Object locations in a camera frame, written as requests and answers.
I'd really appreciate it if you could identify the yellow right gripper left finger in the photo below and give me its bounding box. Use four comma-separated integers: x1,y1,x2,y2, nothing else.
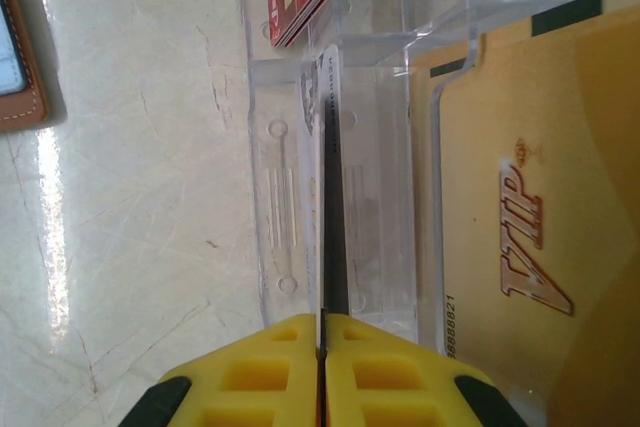
117,312,324,427

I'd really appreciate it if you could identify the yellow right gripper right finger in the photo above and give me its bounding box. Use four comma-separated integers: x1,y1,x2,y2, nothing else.
322,314,524,427

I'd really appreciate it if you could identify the grey VIP card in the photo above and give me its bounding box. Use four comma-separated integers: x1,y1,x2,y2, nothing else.
299,42,347,318

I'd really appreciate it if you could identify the brown leather card holder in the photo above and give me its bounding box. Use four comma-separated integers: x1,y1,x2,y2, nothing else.
0,0,51,134

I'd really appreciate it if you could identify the clear acrylic card organizer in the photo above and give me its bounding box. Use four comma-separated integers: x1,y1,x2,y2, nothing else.
234,0,640,427

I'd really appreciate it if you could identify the gold card stack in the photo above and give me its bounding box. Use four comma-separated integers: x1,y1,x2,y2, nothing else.
409,0,640,427

